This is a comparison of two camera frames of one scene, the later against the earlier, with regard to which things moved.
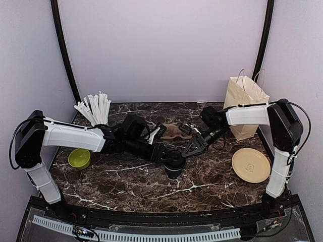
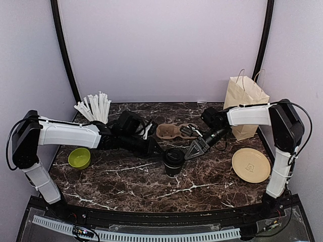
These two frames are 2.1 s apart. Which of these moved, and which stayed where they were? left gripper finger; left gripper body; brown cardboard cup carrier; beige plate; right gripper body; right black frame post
Moved: left gripper body; left gripper finger
Stayed: beige plate; right gripper body; right black frame post; brown cardboard cup carrier
